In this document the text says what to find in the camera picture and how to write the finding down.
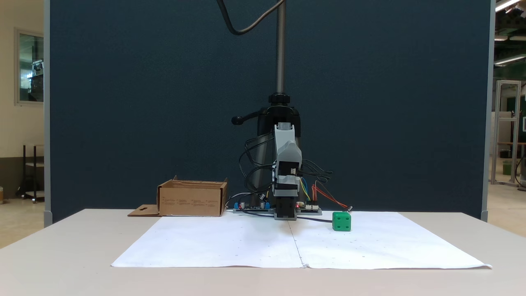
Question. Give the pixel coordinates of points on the aluminium profile frame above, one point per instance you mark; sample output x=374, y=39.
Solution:
x=508, y=82

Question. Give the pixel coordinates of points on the blue circuit board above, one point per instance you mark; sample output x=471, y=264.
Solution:
x=250, y=208

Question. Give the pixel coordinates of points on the green dice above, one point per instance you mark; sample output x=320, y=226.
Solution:
x=341, y=222

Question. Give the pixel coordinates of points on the brown cardboard box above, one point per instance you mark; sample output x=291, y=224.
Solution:
x=191, y=201

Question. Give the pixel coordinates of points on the black camera stand with pole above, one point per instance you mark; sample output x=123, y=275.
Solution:
x=280, y=49

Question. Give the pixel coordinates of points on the framed window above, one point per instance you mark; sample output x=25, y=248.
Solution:
x=31, y=65

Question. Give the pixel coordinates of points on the white paper sheet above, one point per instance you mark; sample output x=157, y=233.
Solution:
x=382, y=242
x=213, y=242

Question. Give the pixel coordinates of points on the dark blue partition panel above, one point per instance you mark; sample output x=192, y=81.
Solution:
x=123, y=102

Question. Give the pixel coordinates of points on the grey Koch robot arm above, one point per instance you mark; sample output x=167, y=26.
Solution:
x=283, y=148

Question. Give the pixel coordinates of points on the ceiling fluorescent light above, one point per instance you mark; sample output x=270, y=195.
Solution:
x=507, y=4
x=509, y=59

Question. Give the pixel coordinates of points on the green bin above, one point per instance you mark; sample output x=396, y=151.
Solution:
x=506, y=167

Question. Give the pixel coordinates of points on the black shelf rack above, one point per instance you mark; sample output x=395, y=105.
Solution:
x=34, y=172

